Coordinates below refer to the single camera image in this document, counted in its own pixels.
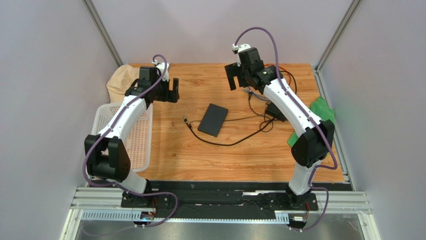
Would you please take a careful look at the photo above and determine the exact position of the black network switch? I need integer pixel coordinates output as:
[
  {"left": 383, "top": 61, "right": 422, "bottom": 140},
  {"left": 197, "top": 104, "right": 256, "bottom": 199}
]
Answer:
[{"left": 197, "top": 103, "right": 229, "bottom": 137}]

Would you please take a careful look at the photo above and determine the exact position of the white plastic basket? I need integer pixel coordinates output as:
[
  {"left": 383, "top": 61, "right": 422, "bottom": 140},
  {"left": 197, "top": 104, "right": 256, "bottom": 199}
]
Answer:
[{"left": 91, "top": 102, "right": 154, "bottom": 173}]

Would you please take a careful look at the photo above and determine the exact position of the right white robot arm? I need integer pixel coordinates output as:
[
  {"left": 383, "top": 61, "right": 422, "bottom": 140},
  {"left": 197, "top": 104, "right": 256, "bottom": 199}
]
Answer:
[{"left": 225, "top": 44, "right": 335, "bottom": 209}]

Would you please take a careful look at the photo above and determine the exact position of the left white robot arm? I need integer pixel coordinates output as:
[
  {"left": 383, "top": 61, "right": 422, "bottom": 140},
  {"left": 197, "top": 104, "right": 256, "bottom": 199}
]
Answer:
[{"left": 83, "top": 62, "right": 179, "bottom": 207}]

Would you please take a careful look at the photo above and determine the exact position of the beige bucket hat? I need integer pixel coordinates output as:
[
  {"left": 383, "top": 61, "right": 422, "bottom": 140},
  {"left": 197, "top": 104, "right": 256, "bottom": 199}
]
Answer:
[{"left": 106, "top": 64, "right": 139, "bottom": 103}]

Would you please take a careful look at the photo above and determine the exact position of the black power adapter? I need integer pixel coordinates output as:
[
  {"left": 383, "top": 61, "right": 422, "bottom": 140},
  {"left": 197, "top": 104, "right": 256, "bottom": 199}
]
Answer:
[{"left": 264, "top": 102, "right": 287, "bottom": 122}]

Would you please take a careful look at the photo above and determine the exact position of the green cloth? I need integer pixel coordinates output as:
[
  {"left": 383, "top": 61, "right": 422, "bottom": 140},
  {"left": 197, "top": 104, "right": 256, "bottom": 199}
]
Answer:
[{"left": 287, "top": 96, "right": 336, "bottom": 148}]

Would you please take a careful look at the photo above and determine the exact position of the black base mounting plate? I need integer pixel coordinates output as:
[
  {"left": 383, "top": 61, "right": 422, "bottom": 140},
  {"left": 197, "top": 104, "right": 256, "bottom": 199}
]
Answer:
[{"left": 89, "top": 179, "right": 354, "bottom": 221}]

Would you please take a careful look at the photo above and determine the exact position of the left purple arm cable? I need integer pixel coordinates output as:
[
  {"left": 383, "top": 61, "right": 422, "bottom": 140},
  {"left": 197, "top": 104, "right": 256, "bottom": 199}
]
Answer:
[{"left": 81, "top": 54, "right": 179, "bottom": 229}]

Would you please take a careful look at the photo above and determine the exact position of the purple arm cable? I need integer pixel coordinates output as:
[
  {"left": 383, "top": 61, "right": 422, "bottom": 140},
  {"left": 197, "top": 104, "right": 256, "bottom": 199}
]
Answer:
[
  {"left": 81, "top": 54, "right": 179, "bottom": 229},
  {"left": 233, "top": 27, "right": 339, "bottom": 233}
]

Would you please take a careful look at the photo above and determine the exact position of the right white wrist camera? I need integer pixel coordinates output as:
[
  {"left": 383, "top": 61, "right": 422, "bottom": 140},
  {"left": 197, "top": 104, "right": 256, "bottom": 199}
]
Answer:
[{"left": 232, "top": 43, "right": 251, "bottom": 67}]

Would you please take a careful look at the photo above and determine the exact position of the black power cable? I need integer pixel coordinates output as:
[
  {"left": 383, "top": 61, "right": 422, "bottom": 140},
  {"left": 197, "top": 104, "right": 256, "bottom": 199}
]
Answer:
[{"left": 182, "top": 114, "right": 277, "bottom": 147}]

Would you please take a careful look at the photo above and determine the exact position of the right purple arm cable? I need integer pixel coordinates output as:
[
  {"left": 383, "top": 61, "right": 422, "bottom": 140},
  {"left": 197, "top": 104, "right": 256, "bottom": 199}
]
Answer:
[{"left": 233, "top": 27, "right": 339, "bottom": 233}]

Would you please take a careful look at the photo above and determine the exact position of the aluminium front rail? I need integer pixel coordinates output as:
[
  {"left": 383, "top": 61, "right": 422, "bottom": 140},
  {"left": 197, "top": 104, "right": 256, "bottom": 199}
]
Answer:
[{"left": 60, "top": 187, "right": 380, "bottom": 240}]

